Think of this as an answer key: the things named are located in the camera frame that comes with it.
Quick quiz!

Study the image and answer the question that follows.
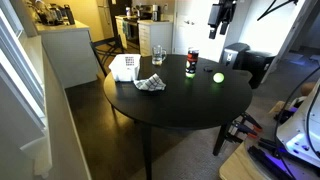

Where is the white door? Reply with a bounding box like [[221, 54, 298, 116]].
[[172, 0, 234, 63]]

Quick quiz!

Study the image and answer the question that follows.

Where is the green tennis ball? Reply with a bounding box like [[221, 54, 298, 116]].
[[212, 72, 225, 84]]

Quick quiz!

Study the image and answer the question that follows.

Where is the black water bottle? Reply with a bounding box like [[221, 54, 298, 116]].
[[63, 4, 76, 26]]

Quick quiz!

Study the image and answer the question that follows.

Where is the checkered dish cloth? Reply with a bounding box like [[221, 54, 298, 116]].
[[133, 73, 167, 92]]

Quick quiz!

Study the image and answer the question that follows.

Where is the white kitchen island counter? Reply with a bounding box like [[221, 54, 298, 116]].
[[34, 19, 100, 89]]

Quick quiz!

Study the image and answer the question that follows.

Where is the dark soda can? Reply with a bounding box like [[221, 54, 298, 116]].
[[185, 46, 200, 80]]

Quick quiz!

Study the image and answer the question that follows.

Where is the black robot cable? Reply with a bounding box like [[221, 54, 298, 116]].
[[273, 66, 320, 158]]

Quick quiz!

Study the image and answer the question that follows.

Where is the coffee machine with glass jug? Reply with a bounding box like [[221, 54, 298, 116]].
[[35, 2, 64, 26]]

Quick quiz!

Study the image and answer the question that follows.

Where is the round black table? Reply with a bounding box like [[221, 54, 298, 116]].
[[103, 54, 254, 180]]

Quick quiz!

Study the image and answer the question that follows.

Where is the white window frame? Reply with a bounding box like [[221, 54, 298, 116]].
[[0, 8, 48, 132]]

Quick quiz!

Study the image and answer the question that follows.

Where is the white kitchen cabinet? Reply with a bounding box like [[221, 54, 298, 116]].
[[137, 19, 174, 57]]

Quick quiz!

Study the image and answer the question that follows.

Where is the black kitchen stove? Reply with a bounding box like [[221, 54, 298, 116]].
[[122, 16, 141, 52]]

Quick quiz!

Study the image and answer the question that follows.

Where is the white tissue box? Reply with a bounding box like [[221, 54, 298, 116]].
[[108, 53, 142, 83]]

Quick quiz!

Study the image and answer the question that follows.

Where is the silver coffee maker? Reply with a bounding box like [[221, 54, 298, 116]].
[[151, 3, 161, 22]]

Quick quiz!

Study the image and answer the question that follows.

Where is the black orange clamp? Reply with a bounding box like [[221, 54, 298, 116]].
[[239, 111, 263, 133], [227, 120, 260, 144]]

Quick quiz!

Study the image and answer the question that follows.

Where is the black metal rail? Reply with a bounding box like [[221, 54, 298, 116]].
[[247, 138, 294, 180]]

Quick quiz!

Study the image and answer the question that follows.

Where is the dark wooden chair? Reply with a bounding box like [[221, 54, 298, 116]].
[[89, 34, 125, 78]]

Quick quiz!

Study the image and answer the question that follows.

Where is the clear glass mug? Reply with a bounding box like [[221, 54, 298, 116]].
[[151, 44, 167, 66]]

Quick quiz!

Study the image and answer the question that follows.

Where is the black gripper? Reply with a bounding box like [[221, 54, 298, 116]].
[[207, 0, 238, 40]]

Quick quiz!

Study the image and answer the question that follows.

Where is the hanging teal towel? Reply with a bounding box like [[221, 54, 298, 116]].
[[121, 20, 131, 36]]

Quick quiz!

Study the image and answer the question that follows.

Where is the light wooden board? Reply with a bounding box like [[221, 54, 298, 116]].
[[218, 140, 268, 180]]

